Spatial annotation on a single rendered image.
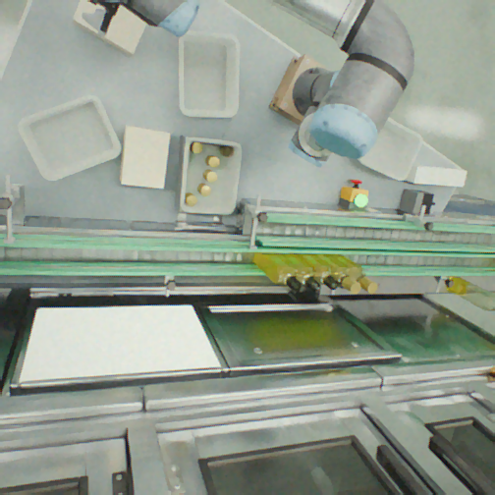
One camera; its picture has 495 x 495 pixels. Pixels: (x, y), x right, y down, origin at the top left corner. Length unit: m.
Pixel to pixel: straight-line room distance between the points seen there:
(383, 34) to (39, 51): 0.89
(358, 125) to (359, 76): 0.08
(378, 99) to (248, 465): 0.66
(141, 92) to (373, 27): 0.74
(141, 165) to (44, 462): 0.79
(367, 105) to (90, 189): 0.87
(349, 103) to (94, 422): 0.71
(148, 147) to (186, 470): 0.84
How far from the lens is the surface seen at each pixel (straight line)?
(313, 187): 1.54
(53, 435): 0.86
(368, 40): 0.80
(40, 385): 0.93
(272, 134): 1.44
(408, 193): 1.73
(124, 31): 1.27
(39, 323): 1.14
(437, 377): 1.20
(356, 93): 0.77
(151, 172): 1.28
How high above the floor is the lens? 2.08
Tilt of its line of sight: 63 degrees down
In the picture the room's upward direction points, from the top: 134 degrees clockwise
